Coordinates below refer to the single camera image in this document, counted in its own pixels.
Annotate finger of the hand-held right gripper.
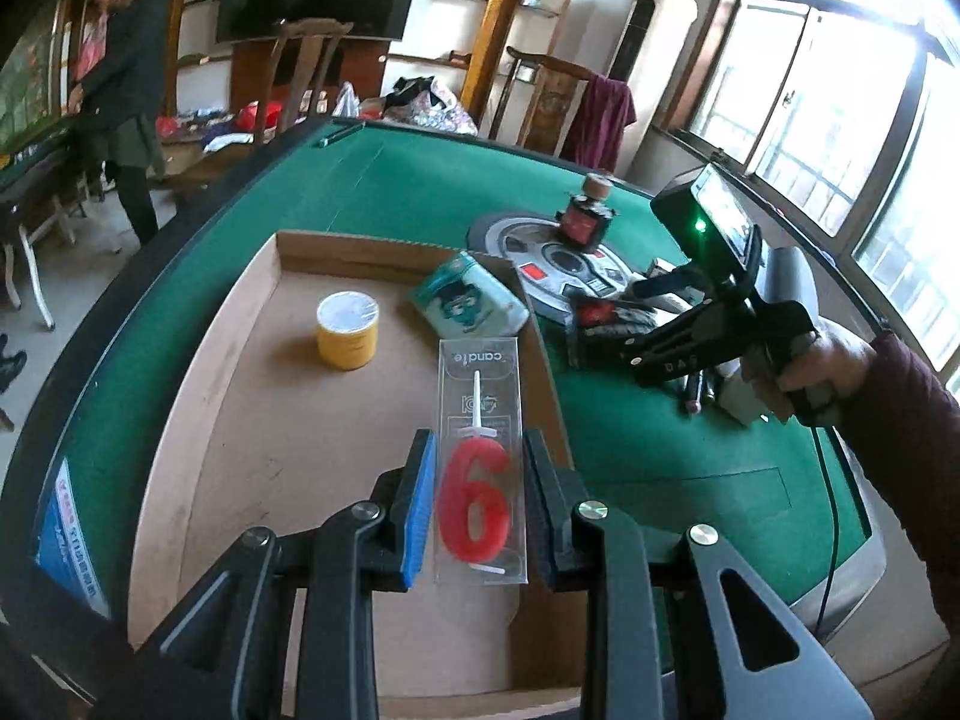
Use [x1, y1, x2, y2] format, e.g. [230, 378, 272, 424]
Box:
[634, 262, 721, 302]
[628, 298, 755, 391]

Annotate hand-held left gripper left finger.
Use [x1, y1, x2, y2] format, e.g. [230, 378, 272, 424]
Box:
[90, 429, 440, 720]

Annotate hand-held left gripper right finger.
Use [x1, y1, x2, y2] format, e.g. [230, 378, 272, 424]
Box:
[521, 427, 875, 720]

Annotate red number candle clear pack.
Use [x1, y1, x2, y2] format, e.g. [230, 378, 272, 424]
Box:
[435, 339, 530, 587]

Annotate black red packet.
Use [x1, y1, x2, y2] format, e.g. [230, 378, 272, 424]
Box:
[566, 296, 665, 370]

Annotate cardboard box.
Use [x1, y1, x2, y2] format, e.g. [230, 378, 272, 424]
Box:
[126, 229, 593, 720]

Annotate person's right forearm maroon sleeve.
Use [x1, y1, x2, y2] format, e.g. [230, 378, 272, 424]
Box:
[832, 330, 960, 650]

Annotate person's right hand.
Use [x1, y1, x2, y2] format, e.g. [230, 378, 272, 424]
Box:
[776, 328, 878, 430]

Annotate black jar with cork lid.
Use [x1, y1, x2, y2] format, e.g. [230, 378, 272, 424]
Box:
[556, 172, 620, 250]

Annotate grey round table centre panel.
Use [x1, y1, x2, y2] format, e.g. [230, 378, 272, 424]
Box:
[466, 210, 653, 327]

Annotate large window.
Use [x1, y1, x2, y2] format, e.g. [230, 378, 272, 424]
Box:
[686, 0, 960, 395]

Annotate maroon cloth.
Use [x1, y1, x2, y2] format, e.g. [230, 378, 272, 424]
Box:
[562, 73, 637, 173]

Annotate yellow tape roll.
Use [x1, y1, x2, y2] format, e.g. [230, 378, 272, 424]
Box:
[315, 291, 380, 372]

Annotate white standing air conditioner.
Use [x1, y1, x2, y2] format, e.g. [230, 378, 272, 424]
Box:
[604, 0, 700, 185]

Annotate teal tissue pack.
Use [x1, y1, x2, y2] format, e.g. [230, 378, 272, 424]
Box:
[409, 251, 532, 338]

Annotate colourful plastic bag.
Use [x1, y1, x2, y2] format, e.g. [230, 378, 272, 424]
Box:
[382, 77, 479, 137]

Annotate blue white sticker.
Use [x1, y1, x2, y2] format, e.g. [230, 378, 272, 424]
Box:
[34, 457, 113, 620]

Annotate red cloth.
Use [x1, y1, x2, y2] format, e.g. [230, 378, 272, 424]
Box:
[232, 100, 287, 134]

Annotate dark wooden chair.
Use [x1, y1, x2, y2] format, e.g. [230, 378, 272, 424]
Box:
[161, 19, 355, 196]

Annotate white folding side table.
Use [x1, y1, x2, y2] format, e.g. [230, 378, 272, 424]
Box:
[0, 146, 80, 331]

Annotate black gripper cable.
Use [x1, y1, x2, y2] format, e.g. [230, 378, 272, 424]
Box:
[812, 420, 842, 640]

